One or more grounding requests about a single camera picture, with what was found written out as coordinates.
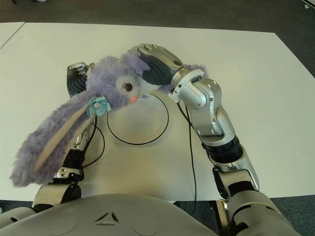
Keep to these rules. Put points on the small white floor object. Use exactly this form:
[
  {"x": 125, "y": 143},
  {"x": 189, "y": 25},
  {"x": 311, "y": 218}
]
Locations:
[{"x": 306, "y": 6}]

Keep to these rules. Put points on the white plate black rim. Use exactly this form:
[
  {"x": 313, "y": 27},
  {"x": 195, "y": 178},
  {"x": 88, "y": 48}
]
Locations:
[{"x": 137, "y": 118}]

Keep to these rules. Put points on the purple plush bunny doll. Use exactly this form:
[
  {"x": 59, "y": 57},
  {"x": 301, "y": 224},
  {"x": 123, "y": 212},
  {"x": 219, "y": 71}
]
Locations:
[{"x": 105, "y": 78}]

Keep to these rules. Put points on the grey robot torso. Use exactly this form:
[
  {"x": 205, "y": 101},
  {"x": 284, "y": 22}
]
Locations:
[{"x": 110, "y": 216}]

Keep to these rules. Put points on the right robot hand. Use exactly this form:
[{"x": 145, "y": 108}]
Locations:
[{"x": 162, "y": 64}]

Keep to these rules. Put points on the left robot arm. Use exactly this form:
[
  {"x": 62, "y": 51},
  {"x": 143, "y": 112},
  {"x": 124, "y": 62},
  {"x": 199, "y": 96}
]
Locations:
[{"x": 71, "y": 162}]

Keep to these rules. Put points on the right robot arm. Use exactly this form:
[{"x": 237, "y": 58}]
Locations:
[{"x": 209, "y": 110}]

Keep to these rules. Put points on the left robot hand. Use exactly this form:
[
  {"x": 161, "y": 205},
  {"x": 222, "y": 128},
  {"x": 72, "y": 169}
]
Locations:
[{"x": 75, "y": 83}]

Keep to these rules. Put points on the metal table foot bracket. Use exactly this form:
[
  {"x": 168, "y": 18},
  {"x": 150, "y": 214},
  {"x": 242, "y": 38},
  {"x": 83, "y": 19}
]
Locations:
[{"x": 225, "y": 209}]

